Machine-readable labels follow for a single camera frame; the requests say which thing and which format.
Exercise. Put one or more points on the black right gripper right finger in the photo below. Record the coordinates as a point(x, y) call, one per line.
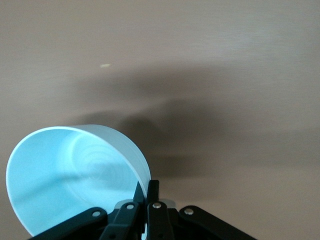
point(175, 225)

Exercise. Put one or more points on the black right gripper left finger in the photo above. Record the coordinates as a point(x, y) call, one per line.
point(120, 222)

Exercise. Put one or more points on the small yellow crumb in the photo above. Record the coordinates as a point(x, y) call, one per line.
point(105, 65)

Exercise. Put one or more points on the blue bowl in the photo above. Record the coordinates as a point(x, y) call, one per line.
point(50, 175)

